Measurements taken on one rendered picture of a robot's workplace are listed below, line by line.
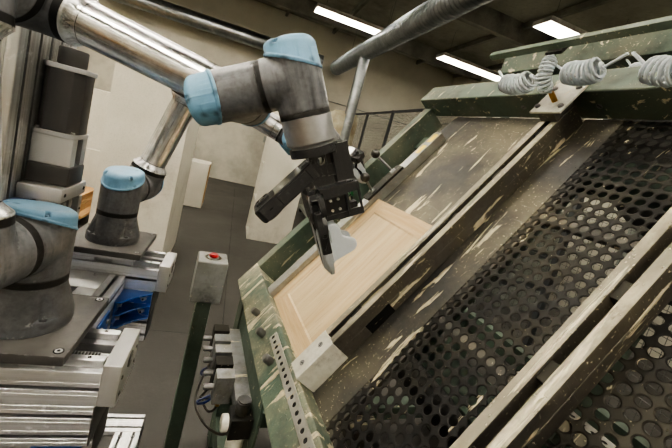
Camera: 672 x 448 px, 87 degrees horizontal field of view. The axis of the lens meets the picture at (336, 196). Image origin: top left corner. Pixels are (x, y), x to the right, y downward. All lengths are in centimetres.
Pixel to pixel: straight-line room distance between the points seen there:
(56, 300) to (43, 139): 38
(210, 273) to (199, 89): 112
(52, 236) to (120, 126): 262
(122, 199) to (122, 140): 214
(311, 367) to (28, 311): 60
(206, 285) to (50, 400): 78
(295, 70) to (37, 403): 77
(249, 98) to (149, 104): 284
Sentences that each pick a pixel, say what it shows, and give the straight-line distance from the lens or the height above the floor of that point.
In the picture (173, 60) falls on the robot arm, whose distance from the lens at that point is 68.
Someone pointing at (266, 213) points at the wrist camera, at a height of 139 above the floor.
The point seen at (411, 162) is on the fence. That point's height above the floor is 153.
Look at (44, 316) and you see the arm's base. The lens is 88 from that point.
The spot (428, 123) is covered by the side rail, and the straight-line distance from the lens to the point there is 180.
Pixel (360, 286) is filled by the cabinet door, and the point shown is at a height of 112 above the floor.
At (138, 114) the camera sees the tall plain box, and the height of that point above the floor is 135.
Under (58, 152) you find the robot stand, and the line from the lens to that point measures 105.
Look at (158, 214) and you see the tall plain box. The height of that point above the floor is 56.
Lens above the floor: 151
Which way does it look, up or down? 8 degrees down
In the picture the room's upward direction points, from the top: 15 degrees clockwise
